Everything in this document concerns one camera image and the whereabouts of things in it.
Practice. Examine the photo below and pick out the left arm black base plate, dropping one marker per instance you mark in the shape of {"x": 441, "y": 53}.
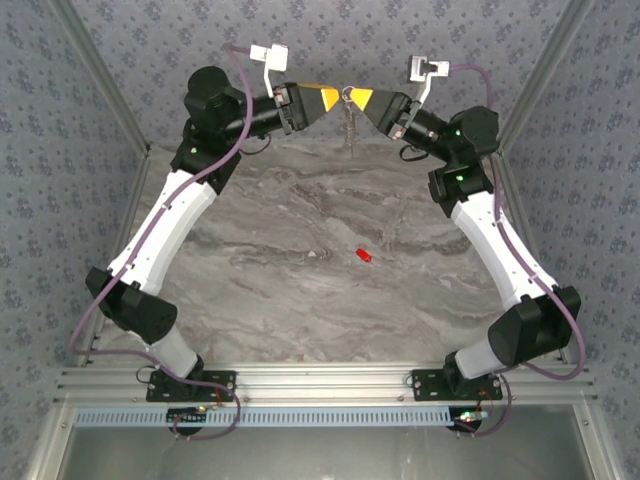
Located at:
{"x": 222, "y": 385}

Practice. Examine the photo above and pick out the aluminium frame post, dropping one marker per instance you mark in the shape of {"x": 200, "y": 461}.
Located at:
{"x": 100, "y": 75}
{"x": 545, "y": 75}

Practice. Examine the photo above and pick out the aluminium mounting rail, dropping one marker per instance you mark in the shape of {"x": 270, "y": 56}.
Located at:
{"x": 320, "y": 382}

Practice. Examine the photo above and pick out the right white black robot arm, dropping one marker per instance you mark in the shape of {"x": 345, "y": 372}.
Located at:
{"x": 490, "y": 240}

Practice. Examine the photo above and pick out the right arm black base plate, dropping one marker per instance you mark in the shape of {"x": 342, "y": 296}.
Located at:
{"x": 430, "y": 385}

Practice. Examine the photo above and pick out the red key tag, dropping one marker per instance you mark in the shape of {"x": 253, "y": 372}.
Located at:
{"x": 363, "y": 255}

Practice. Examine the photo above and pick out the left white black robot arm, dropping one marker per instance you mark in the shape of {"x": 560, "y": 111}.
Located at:
{"x": 165, "y": 225}

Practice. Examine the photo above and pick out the small black circuit board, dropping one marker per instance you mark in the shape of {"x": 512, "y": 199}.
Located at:
{"x": 467, "y": 417}
{"x": 187, "y": 416}

